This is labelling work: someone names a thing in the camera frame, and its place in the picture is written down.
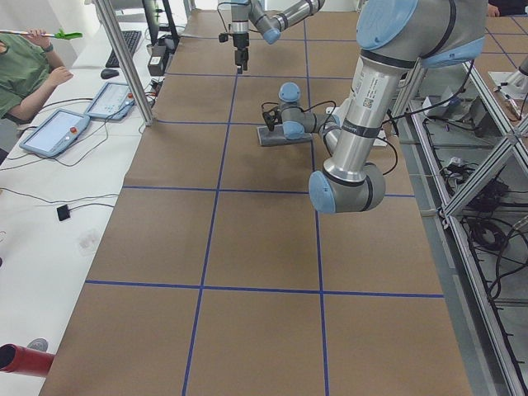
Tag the far teach pendant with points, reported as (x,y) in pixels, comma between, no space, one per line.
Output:
(113,102)

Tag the teach pendant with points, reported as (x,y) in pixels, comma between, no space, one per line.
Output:
(56,134)
(113,102)

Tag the near teach pendant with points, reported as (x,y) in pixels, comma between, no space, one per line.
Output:
(56,134)

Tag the pink towel with grey edge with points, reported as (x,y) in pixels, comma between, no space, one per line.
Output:
(276,137)

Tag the black monitor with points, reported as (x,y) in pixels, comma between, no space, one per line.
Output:
(161,26)

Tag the aluminium frame post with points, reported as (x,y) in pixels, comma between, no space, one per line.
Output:
(114,35)

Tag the black box with label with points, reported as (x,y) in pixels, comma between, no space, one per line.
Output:
(157,63)

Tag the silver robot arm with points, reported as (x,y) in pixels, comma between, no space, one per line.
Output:
(237,16)
(393,37)

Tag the red cylinder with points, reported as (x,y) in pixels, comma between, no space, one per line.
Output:
(25,361)

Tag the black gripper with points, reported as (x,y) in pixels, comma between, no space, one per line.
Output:
(239,41)
(271,122)

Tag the person in green shirt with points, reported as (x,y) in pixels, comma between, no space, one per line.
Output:
(31,70)

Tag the small black square pad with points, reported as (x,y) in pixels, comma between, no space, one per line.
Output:
(63,212)

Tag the black computer mouse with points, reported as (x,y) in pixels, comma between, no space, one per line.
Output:
(108,73)

